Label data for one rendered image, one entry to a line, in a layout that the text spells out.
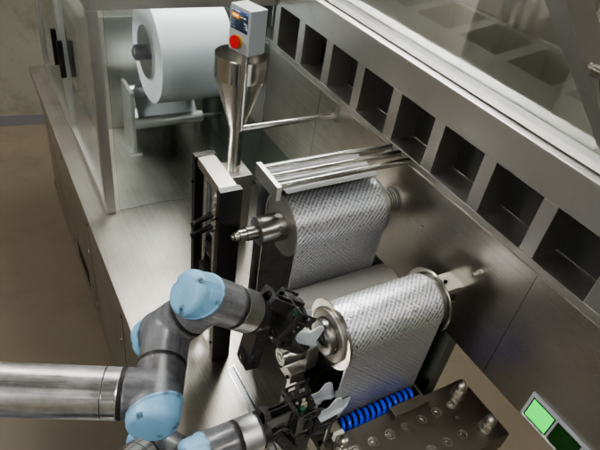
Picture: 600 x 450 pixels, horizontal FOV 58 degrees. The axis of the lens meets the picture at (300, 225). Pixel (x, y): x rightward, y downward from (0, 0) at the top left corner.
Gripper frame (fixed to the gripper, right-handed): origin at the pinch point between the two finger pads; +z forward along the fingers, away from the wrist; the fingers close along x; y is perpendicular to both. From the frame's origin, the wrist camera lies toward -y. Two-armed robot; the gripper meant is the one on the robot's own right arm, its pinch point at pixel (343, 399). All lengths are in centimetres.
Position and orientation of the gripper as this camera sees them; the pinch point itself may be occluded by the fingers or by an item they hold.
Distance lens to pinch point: 121.3
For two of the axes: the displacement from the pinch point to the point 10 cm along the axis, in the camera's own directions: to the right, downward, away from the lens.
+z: 8.7, -2.1, 4.5
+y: 1.3, -7.8, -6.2
